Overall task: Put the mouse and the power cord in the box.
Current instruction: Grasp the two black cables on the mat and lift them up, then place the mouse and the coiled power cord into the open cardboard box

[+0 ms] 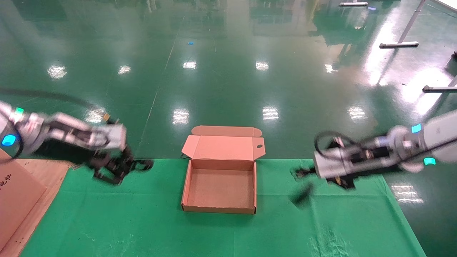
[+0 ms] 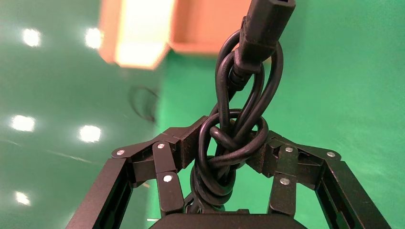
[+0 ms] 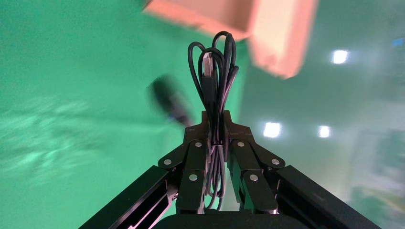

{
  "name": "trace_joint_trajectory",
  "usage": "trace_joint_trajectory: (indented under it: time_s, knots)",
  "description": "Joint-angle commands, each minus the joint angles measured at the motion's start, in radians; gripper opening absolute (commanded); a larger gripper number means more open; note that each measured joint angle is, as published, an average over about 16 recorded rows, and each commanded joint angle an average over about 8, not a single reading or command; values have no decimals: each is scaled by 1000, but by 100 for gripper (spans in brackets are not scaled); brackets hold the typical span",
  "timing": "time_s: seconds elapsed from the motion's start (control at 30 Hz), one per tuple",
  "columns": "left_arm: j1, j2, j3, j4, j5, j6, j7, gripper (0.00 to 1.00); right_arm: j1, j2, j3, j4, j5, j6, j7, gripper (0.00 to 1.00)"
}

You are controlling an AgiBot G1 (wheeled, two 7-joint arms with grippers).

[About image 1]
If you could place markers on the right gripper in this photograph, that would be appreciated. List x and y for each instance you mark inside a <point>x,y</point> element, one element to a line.
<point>335,162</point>

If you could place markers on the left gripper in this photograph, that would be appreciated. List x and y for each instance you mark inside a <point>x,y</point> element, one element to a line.
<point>112,137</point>

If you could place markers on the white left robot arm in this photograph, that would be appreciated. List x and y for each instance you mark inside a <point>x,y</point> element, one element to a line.
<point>35,128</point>

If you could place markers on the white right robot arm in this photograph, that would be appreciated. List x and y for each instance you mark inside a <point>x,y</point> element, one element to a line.
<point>439,135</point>

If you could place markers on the flat open cardboard box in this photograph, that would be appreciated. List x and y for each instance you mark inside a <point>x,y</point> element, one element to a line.
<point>221,189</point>

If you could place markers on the tall printed cardboard box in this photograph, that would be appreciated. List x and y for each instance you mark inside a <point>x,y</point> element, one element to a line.
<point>18,192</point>

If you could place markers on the metal table clamp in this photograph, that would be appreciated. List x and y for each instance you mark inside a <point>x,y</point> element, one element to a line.
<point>74,166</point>

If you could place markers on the green felt table mat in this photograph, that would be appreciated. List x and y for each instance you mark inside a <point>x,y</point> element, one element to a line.
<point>142,221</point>

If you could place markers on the grey metal frame leg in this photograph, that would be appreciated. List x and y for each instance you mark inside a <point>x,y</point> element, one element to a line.
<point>439,88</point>
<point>353,4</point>
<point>400,44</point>

